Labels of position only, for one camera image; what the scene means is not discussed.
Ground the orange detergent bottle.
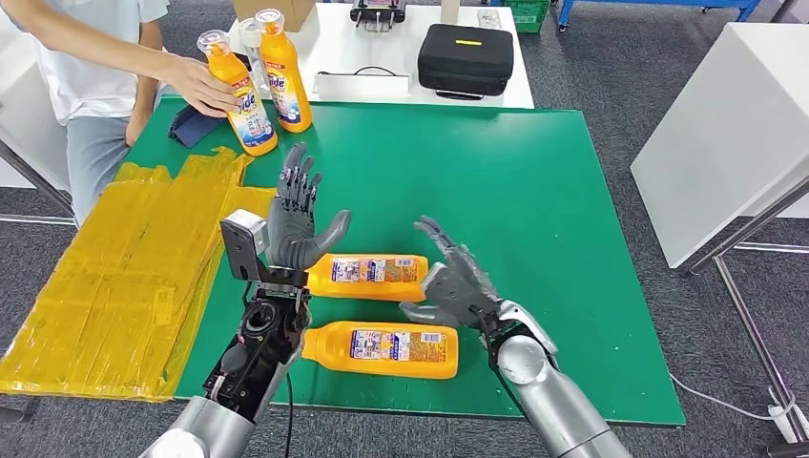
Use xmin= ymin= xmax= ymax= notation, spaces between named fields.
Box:
xmin=254 ymin=8 xmax=314 ymax=135
xmin=301 ymin=321 xmax=461 ymax=381
xmin=304 ymin=253 xmax=429 ymax=304
xmin=196 ymin=30 xmax=280 ymax=158

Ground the blue rack frame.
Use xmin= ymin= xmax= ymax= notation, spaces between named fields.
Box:
xmin=554 ymin=0 xmax=759 ymax=32

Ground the blue tablet case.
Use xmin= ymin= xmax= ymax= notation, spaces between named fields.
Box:
xmin=167 ymin=104 xmax=229 ymax=150

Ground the white side table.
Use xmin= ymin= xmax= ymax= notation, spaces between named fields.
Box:
xmin=630 ymin=23 xmax=809 ymax=270
xmin=0 ymin=25 xmax=72 ymax=194

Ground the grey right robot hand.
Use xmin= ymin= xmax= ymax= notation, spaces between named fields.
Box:
xmin=398 ymin=216 xmax=504 ymax=330

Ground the grey floor rail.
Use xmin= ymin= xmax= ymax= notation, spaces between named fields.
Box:
xmin=0 ymin=215 xmax=77 ymax=227
xmin=733 ymin=241 xmax=809 ymax=256

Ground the person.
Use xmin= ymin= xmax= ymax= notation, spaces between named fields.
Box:
xmin=0 ymin=0 xmax=241 ymax=229

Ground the black controller device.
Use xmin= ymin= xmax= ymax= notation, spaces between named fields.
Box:
xmin=349 ymin=0 xmax=407 ymax=32

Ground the person's left hand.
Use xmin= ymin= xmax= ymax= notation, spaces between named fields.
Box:
xmin=124 ymin=110 xmax=153 ymax=148

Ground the white floor cable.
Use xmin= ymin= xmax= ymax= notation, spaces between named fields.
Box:
xmin=668 ymin=371 xmax=795 ymax=424

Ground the green table mat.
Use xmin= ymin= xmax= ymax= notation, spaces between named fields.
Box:
xmin=123 ymin=96 xmax=686 ymax=427

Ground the metal table leg frame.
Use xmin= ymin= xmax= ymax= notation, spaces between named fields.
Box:
xmin=685 ymin=170 xmax=809 ymax=444
xmin=0 ymin=141 xmax=77 ymax=219

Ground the person's right hand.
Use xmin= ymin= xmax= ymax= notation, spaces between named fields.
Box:
xmin=165 ymin=55 xmax=241 ymax=119

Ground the green plastic crate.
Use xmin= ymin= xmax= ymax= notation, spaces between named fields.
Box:
xmin=499 ymin=0 xmax=550 ymax=36

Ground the black carrying case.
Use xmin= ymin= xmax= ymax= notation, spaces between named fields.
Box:
xmin=416 ymin=24 xmax=514 ymax=102

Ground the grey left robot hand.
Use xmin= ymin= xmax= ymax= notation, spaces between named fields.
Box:
xmin=263 ymin=142 xmax=352 ymax=272

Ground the yellow taped cardboard sheet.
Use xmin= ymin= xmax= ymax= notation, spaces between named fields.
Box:
xmin=0 ymin=147 xmax=278 ymax=405

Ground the thin black cable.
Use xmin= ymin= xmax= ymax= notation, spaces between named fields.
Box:
xmin=316 ymin=65 xmax=409 ymax=79

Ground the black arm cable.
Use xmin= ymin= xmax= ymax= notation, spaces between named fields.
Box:
xmin=282 ymin=372 xmax=297 ymax=458

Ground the brown cardboard box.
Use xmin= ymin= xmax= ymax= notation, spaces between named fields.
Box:
xmin=230 ymin=0 xmax=316 ymax=32

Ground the clear water bottle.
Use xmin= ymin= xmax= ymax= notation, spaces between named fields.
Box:
xmin=239 ymin=17 xmax=270 ymax=96

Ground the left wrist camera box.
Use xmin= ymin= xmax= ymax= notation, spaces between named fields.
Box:
xmin=219 ymin=209 xmax=270 ymax=283

